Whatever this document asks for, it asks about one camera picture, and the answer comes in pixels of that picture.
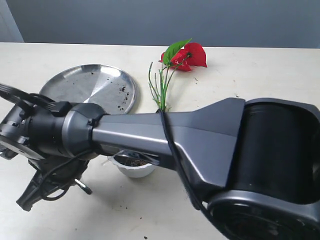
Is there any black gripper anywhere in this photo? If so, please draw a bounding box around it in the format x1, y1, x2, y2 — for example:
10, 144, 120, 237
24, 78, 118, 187
16, 156, 89, 212

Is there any silver metal spoon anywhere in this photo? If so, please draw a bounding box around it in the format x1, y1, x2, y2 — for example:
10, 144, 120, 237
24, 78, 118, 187
74, 179, 93, 195

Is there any red artificial anthurium flower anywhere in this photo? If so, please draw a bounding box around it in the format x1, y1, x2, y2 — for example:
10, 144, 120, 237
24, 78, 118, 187
148, 39, 207, 112

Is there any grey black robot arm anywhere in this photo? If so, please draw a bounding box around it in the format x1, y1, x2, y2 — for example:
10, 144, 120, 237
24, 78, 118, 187
0, 98, 320, 240

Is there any white scalloped flower pot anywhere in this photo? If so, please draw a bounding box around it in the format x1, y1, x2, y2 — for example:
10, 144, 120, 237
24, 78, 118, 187
106, 150, 156, 178

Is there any round stainless steel plate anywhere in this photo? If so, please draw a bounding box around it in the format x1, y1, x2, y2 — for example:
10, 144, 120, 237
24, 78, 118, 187
39, 64, 138, 115

